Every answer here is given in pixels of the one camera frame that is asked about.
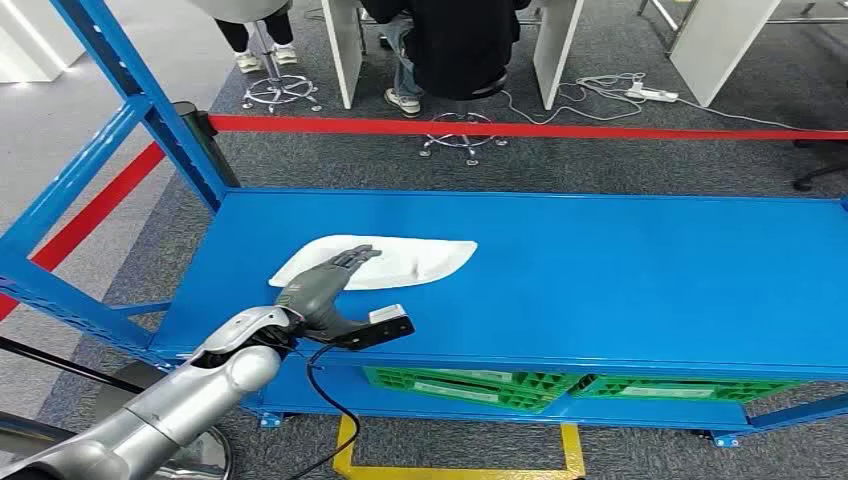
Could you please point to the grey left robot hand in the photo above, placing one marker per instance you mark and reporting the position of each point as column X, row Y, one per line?
column 311, row 291

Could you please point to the white curved plastic part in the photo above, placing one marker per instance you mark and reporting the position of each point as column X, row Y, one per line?
column 424, row 258

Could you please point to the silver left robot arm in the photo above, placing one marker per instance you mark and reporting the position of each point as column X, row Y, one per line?
column 185, row 397

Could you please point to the blue metal shelf rack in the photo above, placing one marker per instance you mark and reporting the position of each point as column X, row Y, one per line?
column 596, row 278

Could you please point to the yellow floor tape outline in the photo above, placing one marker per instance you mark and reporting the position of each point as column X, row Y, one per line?
column 344, row 450

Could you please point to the red barrier belt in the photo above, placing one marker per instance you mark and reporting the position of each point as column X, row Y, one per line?
column 99, row 208
column 530, row 129

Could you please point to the person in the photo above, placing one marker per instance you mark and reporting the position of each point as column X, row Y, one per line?
column 457, row 46
column 238, row 33

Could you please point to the white lit plinth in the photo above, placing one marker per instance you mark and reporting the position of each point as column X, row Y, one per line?
column 33, row 40

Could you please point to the white power strip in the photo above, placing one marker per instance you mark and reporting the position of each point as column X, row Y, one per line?
column 652, row 95

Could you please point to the white desk with metal legs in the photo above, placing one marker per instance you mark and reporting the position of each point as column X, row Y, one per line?
column 715, row 46

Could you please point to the black office chair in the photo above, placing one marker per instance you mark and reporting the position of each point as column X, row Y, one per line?
column 821, row 173

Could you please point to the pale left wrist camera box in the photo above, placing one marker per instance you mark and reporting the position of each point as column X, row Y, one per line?
column 387, row 328

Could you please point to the black stanchion post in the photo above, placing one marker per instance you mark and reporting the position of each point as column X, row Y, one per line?
column 205, row 142

